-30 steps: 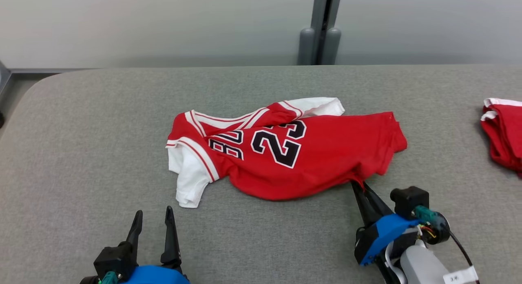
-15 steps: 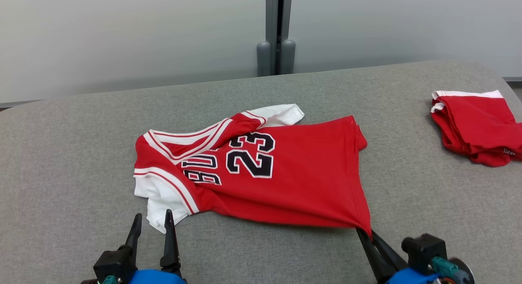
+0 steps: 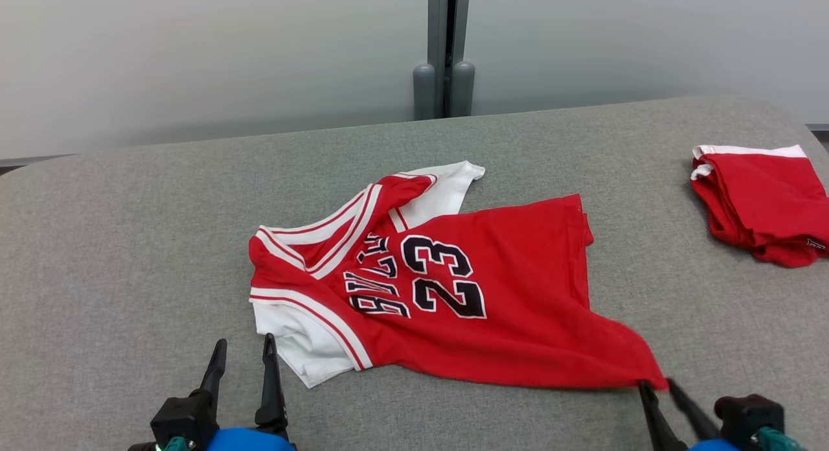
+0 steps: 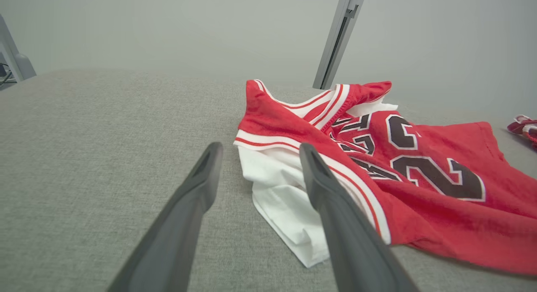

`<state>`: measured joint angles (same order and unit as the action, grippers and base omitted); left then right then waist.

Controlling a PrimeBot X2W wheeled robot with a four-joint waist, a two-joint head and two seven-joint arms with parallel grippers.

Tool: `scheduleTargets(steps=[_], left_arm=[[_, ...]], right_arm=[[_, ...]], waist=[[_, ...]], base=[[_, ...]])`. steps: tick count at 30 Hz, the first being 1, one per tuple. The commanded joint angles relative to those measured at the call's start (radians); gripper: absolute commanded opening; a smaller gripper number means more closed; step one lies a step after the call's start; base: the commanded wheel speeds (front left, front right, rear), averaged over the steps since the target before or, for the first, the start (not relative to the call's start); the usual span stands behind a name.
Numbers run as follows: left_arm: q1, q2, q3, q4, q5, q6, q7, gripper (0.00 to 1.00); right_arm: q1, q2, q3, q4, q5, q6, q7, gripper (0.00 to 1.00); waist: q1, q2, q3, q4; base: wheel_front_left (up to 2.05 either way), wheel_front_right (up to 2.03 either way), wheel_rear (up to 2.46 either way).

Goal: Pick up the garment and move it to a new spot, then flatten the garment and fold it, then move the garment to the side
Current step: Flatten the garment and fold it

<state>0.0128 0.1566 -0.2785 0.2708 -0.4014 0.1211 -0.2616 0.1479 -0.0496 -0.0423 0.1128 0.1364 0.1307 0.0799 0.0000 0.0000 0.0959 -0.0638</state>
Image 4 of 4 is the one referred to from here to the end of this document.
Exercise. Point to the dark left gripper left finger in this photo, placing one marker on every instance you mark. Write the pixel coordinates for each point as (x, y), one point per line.
(176, 225)

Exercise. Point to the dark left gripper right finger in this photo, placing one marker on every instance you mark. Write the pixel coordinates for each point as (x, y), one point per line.
(352, 250)

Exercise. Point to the red shorts white side stripe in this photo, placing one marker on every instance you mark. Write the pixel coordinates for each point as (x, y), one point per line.
(526, 130)

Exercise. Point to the red white basketball jersey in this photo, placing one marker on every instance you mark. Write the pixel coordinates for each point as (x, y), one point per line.
(440, 216)

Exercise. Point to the grey partition post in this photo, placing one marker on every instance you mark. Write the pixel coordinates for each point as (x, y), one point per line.
(19, 63)
(340, 32)

